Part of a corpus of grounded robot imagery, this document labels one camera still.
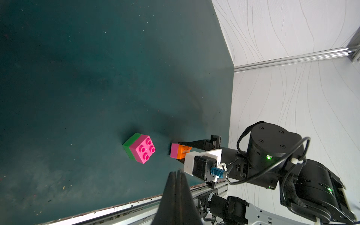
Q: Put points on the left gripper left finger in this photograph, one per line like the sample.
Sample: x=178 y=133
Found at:
x=167 y=209

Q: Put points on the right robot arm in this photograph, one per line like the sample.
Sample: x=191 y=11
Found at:
x=307 y=188

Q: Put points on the green table mat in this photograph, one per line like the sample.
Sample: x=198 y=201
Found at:
x=79 y=78

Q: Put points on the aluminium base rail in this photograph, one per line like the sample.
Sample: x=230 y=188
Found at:
x=140 y=212

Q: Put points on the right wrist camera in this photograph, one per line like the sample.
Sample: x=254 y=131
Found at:
x=206 y=165

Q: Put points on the green lego brick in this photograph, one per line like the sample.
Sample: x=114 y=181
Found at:
x=128 y=143

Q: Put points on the orange lego brick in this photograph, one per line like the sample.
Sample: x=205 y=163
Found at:
x=182 y=151

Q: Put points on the pink lego brick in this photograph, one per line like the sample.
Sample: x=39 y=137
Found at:
x=175 y=151
x=143 y=148

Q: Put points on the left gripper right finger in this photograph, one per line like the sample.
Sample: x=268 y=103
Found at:
x=187 y=212

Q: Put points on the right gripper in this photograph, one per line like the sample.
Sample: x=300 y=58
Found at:
x=239 y=165

